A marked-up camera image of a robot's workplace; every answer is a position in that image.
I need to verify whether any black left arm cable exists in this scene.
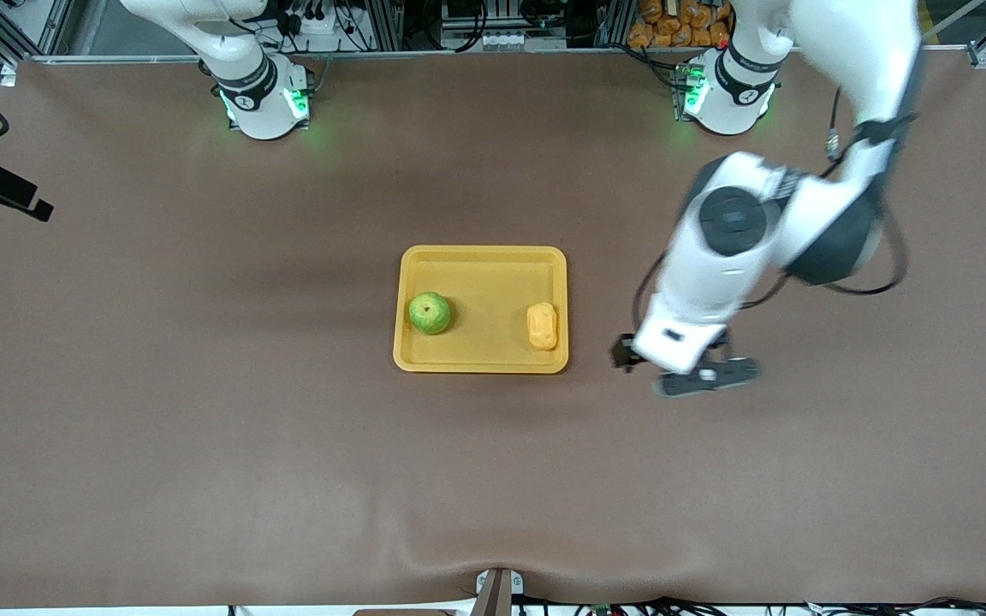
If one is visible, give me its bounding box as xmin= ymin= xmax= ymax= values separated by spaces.
xmin=633 ymin=86 xmax=911 ymax=339

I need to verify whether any green apple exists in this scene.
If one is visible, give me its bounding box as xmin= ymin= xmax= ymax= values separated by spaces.
xmin=408 ymin=292 xmax=453 ymax=336

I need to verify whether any orange packaged snacks pile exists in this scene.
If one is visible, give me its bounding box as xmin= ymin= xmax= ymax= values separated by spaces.
xmin=627 ymin=0 xmax=732 ymax=49

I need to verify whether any yellow plastic tray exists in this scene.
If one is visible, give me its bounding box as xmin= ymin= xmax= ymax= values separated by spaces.
xmin=392 ymin=245 xmax=569 ymax=375

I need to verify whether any aluminium table edge rail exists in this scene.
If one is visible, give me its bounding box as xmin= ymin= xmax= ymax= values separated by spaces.
xmin=9 ymin=44 xmax=986 ymax=66

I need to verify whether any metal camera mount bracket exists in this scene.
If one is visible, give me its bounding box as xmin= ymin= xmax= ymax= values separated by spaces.
xmin=474 ymin=567 xmax=525 ymax=616

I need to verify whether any brown table mat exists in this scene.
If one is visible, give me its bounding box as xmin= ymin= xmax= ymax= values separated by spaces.
xmin=0 ymin=47 xmax=986 ymax=610

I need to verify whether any white power strip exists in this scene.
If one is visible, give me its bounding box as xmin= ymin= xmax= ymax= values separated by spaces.
xmin=283 ymin=4 xmax=353 ymax=44

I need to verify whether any yellow potato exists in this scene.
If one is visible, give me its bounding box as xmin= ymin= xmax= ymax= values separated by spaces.
xmin=526 ymin=302 xmax=559 ymax=352

